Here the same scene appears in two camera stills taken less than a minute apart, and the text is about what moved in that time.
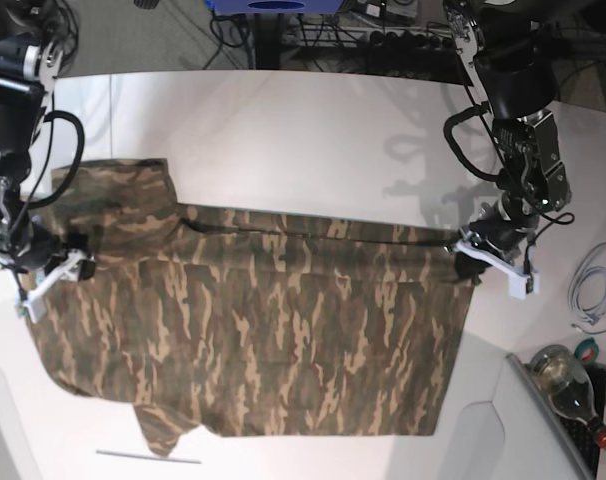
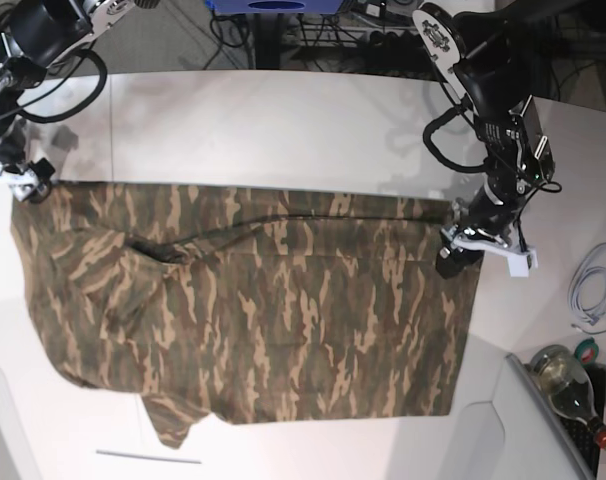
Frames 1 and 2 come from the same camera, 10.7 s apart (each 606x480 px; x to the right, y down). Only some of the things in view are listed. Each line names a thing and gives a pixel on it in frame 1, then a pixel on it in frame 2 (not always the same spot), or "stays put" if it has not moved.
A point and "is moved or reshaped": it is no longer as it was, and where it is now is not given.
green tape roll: (587, 350) stays put
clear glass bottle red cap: (569, 386) stays put
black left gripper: (36, 245) to (3, 144)
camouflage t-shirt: (245, 324) is moved or reshaped
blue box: (275, 7) stays put
